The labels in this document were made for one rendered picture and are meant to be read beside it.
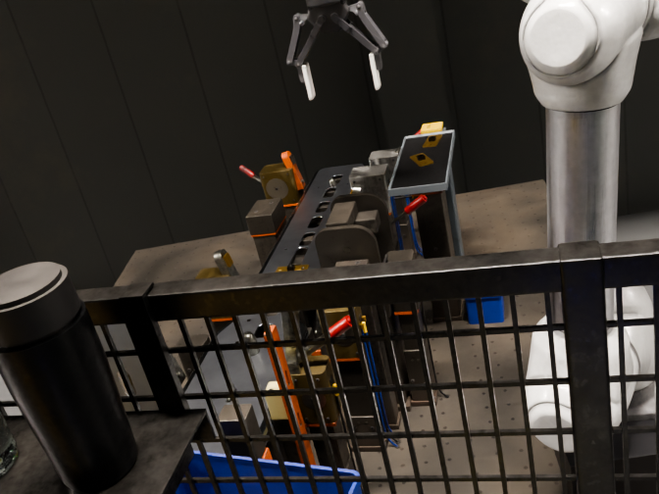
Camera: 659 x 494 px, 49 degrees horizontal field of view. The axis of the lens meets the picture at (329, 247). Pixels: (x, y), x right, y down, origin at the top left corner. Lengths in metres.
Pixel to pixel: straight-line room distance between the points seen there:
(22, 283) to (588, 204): 0.79
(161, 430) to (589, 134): 0.69
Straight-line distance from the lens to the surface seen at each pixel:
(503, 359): 1.88
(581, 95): 1.03
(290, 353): 1.33
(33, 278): 0.58
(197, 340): 1.67
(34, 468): 0.71
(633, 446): 1.46
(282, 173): 2.32
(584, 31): 0.97
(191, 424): 0.67
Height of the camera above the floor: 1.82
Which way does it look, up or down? 26 degrees down
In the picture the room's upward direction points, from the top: 13 degrees counter-clockwise
